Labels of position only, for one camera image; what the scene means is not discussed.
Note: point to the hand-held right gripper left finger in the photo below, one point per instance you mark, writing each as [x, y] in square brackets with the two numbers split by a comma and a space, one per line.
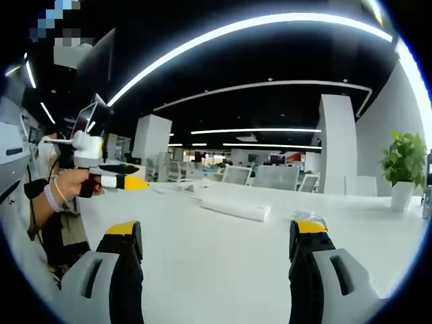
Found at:
[121, 270]

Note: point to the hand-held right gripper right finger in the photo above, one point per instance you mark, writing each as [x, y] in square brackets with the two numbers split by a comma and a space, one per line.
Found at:
[307, 270]

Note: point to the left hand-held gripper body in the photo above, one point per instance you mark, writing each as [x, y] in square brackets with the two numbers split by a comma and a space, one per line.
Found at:
[87, 148]

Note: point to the white power strip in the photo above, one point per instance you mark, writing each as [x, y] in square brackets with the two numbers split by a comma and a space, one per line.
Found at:
[236, 209]

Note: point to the white desk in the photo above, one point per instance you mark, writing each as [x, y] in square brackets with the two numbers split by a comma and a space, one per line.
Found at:
[216, 270]

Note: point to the straight ceiling light strip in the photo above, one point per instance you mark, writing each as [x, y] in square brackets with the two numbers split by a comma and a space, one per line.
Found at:
[256, 131]
[270, 146]

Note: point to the curved ceiling light strip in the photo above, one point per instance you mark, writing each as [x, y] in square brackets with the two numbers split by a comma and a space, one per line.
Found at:
[253, 23]

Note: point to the person's left hand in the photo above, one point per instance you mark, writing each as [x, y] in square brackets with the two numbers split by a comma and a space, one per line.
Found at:
[71, 184]

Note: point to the open laptop on stand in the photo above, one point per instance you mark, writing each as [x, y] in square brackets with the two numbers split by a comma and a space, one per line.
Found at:
[84, 116]

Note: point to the person's trousers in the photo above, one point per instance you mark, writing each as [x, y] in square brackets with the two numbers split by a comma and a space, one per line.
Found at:
[67, 233]

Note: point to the white chest device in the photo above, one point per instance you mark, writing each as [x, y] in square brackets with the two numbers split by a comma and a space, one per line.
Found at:
[11, 145]

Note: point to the mesh office chair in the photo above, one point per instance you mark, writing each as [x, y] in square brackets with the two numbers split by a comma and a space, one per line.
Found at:
[237, 173]
[308, 183]
[276, 177]

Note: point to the dark hanging panel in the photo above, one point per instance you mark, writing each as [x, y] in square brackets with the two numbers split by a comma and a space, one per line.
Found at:
[98, 60]

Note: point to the white ceiling unit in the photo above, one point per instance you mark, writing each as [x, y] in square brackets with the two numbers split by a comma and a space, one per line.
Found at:
[69, 57]

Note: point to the white chair back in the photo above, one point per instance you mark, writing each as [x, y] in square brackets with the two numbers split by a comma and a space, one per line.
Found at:
[360, 185]

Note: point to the dark bottle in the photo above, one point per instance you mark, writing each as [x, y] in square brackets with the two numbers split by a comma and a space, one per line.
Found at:
[427, 195]

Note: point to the green potted plant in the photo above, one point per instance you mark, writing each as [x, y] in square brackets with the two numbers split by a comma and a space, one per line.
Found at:
[405, 162]

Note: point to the white ceiling track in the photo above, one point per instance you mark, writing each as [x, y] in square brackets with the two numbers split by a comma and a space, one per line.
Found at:
[270, 83]

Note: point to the red wall screen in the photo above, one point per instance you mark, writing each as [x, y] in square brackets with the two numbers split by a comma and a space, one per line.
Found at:
[290, 157]

